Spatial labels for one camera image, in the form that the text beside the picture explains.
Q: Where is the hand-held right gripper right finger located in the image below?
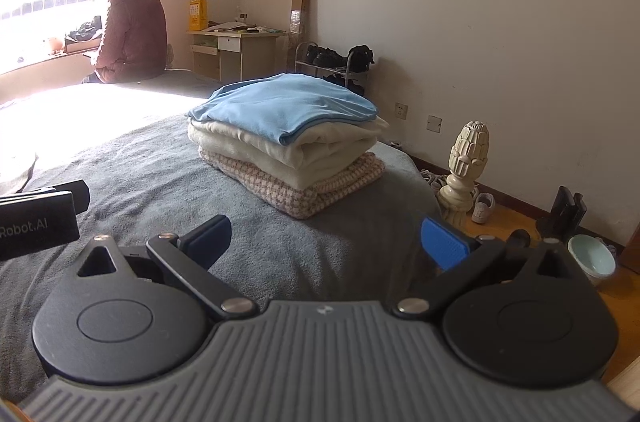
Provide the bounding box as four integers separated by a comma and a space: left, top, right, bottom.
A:
391, 216, 598, 319

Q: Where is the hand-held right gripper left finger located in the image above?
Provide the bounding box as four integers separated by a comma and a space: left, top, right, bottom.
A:
75, 215, 259, 322

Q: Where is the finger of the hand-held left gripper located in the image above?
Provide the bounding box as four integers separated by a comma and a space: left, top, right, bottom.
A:
0, 179, 91, 215

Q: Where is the blue t-shirt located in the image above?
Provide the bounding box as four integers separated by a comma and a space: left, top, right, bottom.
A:
186, 73, 378, 146

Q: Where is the dark clothes heap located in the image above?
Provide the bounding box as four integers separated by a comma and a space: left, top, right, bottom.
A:
65, 16, 103, 42

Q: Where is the white sneaker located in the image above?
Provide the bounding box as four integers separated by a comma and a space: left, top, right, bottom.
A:
420, 169, 447, 192
470, 192, 497, 224

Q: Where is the grey fleece bed blanket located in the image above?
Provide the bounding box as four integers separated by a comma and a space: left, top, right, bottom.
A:
0, 70, 443, 403

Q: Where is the cream carved bedpost finial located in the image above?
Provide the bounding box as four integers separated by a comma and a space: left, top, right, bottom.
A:
436, 119, 491, 228

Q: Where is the pink houndstooth folded garment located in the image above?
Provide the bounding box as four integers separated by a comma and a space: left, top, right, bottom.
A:
199, 147, 387, 220

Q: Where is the white folded garment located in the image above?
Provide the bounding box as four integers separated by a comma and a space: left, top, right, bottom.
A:
187, 115, 391, 168

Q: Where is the black stand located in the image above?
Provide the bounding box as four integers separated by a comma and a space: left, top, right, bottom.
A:
536, 185, 588, 243

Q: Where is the flat cardboard box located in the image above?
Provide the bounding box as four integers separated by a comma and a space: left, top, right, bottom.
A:
64, 38, 103, 56

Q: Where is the pale green bowl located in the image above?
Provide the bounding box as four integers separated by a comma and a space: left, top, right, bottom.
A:
566, 235, 618, 287

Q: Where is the small white desk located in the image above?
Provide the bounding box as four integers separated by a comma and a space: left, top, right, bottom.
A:
186, 21, 288, 82

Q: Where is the black bag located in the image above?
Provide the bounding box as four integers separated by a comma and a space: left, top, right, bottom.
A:
347, 45, 376, 70

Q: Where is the metal shoe rack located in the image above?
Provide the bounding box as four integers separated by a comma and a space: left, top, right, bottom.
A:
294, 41, 373, 98

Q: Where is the yellow box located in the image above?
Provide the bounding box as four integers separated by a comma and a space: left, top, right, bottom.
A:
187, 0, 209, 30

